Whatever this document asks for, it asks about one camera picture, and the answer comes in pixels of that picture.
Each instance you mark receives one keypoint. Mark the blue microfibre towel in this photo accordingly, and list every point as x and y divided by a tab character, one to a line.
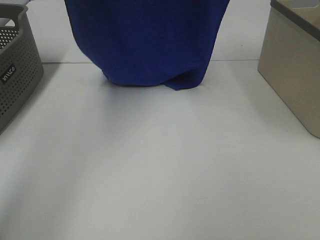
148	42

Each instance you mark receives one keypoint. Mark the beige storage bin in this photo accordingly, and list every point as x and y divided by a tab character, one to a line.
290	58

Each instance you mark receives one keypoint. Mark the grey perforated plastic basket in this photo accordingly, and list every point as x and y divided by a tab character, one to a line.
21	67

